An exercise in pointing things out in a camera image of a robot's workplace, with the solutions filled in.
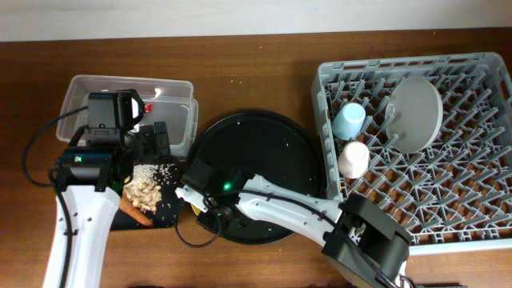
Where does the yellow bowl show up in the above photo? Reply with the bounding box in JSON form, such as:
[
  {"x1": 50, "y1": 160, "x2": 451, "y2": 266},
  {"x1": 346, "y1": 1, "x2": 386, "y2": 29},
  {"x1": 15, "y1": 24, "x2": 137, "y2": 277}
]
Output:
[{"x1": 191, "y1": 205, "x2": 202, "y2": 215}]

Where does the red sauce packet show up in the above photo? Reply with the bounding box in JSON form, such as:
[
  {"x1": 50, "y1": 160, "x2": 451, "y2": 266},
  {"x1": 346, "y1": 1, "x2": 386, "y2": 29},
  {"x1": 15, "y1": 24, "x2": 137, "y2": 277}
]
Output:
[{"x1": 145, "y1": 103, "x2": 153, "y2": 113}]

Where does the food scraps pile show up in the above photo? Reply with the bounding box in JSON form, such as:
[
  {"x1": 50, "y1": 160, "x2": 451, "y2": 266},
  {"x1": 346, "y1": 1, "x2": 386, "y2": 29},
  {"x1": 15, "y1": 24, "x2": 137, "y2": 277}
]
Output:
[{"x1": 122, "y1": 164, "x2": 178, "y2": 213}]

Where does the orange carrot piece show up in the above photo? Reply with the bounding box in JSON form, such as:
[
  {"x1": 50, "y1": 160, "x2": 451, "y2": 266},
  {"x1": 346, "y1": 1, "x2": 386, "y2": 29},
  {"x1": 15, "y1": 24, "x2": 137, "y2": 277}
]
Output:
[{"x1": 119, "y1": 196, "x2": 154, "y2": 228}]

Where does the pink plastic cup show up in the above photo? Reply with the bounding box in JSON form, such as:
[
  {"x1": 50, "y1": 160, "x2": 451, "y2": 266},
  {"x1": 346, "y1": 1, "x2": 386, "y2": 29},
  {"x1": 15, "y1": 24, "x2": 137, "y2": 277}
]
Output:
[{"x1": 338, "y1": 141, "x2": 370, "y2": 179}]

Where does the light blue plastic cup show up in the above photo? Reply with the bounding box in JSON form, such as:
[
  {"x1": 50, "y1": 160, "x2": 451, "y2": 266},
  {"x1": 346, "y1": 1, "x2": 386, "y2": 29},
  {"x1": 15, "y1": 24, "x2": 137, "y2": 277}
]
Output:
[{"x1": 332, "y1": 102, "x2": 366, "y2": 140}]

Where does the pale grey plate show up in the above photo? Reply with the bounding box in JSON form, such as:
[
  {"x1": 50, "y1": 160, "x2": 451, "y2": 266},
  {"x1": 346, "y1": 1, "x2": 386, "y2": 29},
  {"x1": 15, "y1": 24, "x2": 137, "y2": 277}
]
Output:
[{"x1": 385, "y1": 77, "x2": 443, "y2": 154}]

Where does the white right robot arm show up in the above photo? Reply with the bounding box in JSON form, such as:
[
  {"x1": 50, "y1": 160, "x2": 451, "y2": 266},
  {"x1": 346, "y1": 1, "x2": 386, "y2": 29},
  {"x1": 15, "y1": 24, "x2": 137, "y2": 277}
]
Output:
[{"x1": 175, "y1": 160, "x2": 415, "y2": 287}]

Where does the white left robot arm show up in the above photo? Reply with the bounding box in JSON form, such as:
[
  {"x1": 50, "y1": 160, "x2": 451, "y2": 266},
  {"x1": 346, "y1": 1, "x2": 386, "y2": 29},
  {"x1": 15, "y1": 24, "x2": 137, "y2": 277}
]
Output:
[{"x1": 43, "y1": 89, "x2": 172, "y2": 287}]

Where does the clear plastic waste bin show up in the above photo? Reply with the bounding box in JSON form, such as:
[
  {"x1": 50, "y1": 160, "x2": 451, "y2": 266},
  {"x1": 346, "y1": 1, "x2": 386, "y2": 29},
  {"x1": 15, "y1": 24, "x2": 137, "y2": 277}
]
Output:
[{"x1": 60, "y1": 74, "x2": 198, "y2": 162}]

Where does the grey dishwasher rack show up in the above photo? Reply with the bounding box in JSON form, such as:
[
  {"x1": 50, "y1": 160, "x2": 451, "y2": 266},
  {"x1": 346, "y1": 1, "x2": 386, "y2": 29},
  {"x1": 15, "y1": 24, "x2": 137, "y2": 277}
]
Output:
[{"x1": 311, "y1": 52, "x2": 511, "y2": 255}]

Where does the black rectangular tray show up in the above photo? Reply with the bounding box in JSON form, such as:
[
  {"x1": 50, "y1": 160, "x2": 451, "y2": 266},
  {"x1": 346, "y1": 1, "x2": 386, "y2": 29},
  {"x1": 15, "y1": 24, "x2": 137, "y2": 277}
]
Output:
[{"x1": 110, "y1": 162, "x2": 179, "y2": 231}]

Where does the round black serving tray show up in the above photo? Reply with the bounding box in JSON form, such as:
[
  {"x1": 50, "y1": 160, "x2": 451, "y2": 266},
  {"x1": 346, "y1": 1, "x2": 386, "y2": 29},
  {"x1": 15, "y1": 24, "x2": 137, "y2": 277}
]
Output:
[{"x1": 186, "y1": 110, "x2": 327, "y2": 245}]

